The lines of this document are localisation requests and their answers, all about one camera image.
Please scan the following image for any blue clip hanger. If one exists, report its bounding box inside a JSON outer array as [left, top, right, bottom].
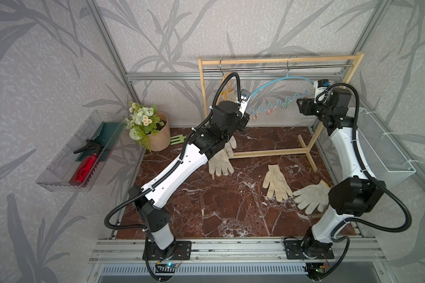
[[247, 55, 316, 121]]

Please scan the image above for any white glove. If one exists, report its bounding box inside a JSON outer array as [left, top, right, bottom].
[[263, 165, 293, 202], [208, 150, 234, 179], [224, 136, 237, 158], [293, 180, 331, 215]]

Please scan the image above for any orange clip hanger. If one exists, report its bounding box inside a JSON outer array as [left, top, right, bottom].
[[217, 60, 234, 104]]

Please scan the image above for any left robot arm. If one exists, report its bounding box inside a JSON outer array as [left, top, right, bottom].
[[104, 72, 250, 251]]

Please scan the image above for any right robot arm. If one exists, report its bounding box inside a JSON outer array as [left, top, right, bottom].
[[296, 80, 412, 244]]

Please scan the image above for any green garden fork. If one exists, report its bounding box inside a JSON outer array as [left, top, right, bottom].
[[170, 134, 186, 146]]

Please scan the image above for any wooden clothes rack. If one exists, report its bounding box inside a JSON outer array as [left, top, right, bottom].
[[198, 51, 364, 172]]

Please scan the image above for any potted white flower plant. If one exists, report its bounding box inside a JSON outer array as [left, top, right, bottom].
[[125, 102, 171, 152]]

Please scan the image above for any green trowel scoop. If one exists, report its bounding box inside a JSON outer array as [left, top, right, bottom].
[[74, 122, 124, 162]]

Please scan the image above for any red spray bottle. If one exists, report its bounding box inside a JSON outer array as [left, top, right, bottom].
[[69, 139, 104, 187]]

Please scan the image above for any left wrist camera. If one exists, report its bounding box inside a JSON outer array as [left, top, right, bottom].
[[238, 89, 251, 114]]

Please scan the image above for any white wire basket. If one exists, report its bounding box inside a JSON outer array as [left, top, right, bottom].
[[357, 107, 416, 189]]

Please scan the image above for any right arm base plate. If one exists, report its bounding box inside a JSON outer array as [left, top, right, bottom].
[[282, 237, 335, 260]]

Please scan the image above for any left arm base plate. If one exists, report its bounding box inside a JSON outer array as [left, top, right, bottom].
[[142, 240, 192, 261]]

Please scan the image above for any clear plastic wall bin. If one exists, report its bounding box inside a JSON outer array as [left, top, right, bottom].
[[36, 110, 125, 192]]

